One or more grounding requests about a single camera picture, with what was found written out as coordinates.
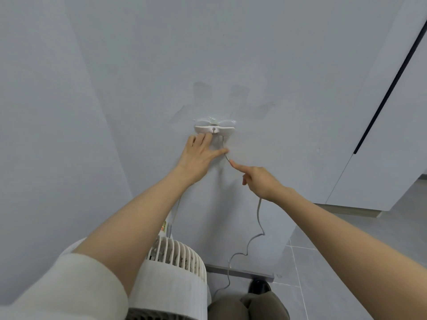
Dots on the person's right hand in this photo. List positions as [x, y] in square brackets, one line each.
[262, 181]

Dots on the person's left hand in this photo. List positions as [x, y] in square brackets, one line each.
[195, 159]

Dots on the person's right thumb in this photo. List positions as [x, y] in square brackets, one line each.
[246, 179]

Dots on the person's left thumb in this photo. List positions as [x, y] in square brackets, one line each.
[219, 153]

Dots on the person's left middle finger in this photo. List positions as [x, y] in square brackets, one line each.
[200, 140]

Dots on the person's left forearm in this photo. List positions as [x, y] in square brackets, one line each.
[133, 226]

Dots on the person's right forearm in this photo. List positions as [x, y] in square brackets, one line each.
[350, 249]

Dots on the grey baseboard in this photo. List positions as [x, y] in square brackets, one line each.
[240, 273]

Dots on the black shoe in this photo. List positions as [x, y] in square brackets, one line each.
[259, 286]

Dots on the white round fan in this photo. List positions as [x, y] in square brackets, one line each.
[170, 279]

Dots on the olive trouser leg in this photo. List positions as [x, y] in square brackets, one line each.
[247, 308]

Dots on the white cabinet door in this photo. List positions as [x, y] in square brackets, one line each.
[390, 136]

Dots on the white knit sleeve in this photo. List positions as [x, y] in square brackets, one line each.
[63, 289]

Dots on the white wall socket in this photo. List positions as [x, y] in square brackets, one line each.
[215, 127]

